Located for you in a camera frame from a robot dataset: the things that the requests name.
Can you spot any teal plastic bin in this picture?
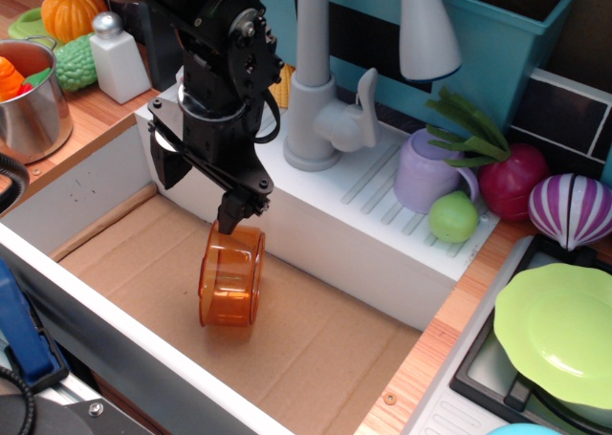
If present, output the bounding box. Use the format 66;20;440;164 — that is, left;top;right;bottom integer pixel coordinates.
248;0;594;142

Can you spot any yellow toy corn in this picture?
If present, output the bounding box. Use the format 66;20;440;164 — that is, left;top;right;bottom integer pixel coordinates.
269;64;295;109

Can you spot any white toy sink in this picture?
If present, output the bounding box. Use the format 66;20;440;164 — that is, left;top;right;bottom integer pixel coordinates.
1;87;507;434

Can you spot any lime green plastic plate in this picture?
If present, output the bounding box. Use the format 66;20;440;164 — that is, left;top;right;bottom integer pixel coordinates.
493;263;611;411

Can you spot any steel pot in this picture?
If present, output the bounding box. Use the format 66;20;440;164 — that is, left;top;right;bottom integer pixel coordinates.
1;39;74;164

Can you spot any black cable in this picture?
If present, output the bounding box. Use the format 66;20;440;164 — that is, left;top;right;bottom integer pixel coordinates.
0;151;31;215

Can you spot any green bumpy toy gourd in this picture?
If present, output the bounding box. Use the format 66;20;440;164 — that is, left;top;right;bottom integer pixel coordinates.
55;33;98;92

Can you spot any white salt shaker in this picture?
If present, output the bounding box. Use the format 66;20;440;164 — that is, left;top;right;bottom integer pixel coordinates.
89;11;151;104

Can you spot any light green plastic plate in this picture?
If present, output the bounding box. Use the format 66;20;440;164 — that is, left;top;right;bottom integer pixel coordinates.
8;8;53;39

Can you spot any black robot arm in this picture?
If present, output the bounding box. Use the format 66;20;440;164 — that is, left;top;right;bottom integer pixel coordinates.
116;0;284;235

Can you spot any red toy radish with leaves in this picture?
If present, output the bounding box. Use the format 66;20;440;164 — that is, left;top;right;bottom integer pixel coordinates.
426;88;551;222

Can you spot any lilac plastic cup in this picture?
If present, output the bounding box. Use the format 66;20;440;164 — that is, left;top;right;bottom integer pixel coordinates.
393;129;480;214

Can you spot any transparent orange plastic pot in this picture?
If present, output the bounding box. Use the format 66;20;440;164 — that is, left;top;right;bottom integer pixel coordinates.
198;222;266;327

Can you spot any toy stove top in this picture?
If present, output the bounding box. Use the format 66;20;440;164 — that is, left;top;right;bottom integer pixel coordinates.
404;235;611;434

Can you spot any brown cardboard sheet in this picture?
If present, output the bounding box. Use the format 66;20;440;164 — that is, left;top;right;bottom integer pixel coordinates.
51;186;420;434

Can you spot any grey toy faucet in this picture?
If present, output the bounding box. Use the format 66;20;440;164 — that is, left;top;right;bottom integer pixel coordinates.
282;0;464;172

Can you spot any light blue bowl rim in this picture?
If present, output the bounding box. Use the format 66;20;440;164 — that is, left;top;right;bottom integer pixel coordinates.
488;423;561;435

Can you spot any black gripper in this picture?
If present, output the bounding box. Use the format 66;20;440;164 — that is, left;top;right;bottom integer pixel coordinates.
148;98;274;235

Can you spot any green toy pepper piece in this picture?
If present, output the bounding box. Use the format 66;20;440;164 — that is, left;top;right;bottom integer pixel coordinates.
21;68;52;92

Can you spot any orange toy pumpkin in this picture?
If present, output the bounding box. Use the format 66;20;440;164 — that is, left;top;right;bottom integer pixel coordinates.
41;0;107;43

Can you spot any orange toy carrot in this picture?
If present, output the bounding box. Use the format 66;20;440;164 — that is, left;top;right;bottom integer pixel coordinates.
0;56;25;101

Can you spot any purple white striped toy onion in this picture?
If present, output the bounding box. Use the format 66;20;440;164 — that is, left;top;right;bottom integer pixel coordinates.
528;174;611;251

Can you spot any blue clamp handle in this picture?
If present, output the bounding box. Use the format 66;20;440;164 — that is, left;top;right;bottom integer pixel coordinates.
1;260;69;393

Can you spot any green toy pear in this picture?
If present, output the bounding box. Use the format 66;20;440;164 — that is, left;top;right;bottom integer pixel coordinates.
428;191;479;244

